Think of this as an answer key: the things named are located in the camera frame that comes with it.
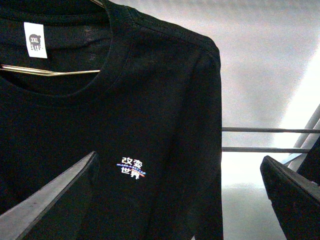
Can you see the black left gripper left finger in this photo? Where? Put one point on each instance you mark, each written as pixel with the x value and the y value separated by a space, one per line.
pixel 56 211

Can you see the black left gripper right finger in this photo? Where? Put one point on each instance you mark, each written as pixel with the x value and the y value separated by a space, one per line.
pixel 294 199

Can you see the shiny metal clothes hanger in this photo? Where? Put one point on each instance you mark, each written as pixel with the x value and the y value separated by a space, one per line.
pixel 50 72

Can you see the black printed t-shirt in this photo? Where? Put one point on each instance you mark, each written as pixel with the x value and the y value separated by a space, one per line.
pixel 143 93

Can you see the grey metal drying rack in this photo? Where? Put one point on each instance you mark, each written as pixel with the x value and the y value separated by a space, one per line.
pixel 266 129

